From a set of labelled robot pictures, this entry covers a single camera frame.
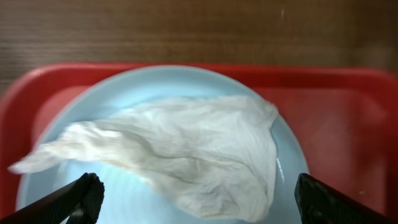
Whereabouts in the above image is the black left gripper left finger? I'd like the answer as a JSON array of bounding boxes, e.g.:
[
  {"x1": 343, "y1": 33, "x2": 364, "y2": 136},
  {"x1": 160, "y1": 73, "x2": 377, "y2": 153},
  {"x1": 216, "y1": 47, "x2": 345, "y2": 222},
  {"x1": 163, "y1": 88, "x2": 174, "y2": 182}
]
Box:
[{"x1": 1, "y1": 173, "x2": 104, "y2": 224}]

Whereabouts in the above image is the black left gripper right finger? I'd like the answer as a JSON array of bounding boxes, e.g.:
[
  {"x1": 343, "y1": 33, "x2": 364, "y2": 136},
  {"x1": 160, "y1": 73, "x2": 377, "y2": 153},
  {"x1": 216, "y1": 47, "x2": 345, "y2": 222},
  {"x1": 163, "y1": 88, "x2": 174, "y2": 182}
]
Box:
[{"x1": 294, "y1": 173, "x2": 394, "y2": 224}]

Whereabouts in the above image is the white paper napkin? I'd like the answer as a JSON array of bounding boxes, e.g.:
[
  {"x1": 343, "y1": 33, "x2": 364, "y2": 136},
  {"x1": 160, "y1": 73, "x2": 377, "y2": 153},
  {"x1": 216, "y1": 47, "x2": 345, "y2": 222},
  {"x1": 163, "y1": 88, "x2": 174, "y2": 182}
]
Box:
[{"x1": 10, "y1": 96, "x2": 279, "y2": 222}]

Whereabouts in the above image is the red plastic tray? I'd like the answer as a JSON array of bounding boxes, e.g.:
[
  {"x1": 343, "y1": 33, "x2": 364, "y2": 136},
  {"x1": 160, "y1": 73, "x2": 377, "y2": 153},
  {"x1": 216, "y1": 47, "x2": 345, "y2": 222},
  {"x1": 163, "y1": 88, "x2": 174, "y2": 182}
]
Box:
[{"x1": 1, "y1": 62, "x2": 397, "y2": 218}]

